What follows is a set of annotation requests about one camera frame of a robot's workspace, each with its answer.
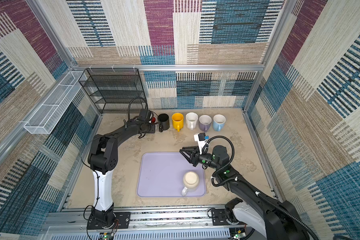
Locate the yellow ceramic mug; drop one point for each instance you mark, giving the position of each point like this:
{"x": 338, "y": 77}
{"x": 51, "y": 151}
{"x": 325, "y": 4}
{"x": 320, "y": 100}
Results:
{"x": 178, "y": 121}

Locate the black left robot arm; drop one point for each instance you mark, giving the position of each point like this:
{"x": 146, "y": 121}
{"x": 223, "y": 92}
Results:
{"x": 103, "y": 159}

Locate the white wire wall basket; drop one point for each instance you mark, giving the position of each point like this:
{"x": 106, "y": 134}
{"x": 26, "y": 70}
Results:
{"x": 47, "y": 116}

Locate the light blue ceramic mug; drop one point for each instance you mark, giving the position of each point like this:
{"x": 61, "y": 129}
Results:
{"x": 218, "y": 122}

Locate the black mesh wire shelf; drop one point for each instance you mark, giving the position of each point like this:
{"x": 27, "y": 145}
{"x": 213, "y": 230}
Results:
{"x": 114, "y": 91}

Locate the black ceramic mug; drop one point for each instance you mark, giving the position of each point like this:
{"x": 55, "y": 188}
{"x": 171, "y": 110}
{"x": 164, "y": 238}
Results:
{"x": 163, "y": 122}

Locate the lavender silicone mat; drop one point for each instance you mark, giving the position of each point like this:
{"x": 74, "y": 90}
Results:
{"x": 161, "y": 176}

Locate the lavender ceramic mug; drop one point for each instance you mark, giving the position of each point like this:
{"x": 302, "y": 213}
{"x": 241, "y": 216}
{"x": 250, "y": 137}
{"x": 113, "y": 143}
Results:
{"x": 205, "y": 122}

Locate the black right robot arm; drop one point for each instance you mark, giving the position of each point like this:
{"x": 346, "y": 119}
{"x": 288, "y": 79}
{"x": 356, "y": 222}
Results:
{"x": 275, "y": 220}

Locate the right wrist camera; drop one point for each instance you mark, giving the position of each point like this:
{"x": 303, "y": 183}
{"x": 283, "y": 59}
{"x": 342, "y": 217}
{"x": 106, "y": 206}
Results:
{"x": 202, "y": 141}

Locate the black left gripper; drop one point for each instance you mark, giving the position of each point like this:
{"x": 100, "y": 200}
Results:
{"x": 153, "y": 129}

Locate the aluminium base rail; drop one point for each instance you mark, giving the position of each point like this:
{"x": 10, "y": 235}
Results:
{"x": 158, "y": 223}

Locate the white faceted ceramic mug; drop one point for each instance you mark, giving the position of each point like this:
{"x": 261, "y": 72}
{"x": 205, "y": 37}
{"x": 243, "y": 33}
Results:
{"x": 192, "y": 120}

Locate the cream upside-down mug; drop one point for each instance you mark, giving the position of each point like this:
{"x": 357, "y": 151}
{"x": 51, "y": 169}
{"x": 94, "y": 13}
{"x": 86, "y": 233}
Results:
{"x": 191, "y": 181}

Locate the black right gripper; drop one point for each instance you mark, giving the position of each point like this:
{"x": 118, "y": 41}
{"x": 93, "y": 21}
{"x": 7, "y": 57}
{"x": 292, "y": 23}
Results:
{"x": 194, "y": 154}

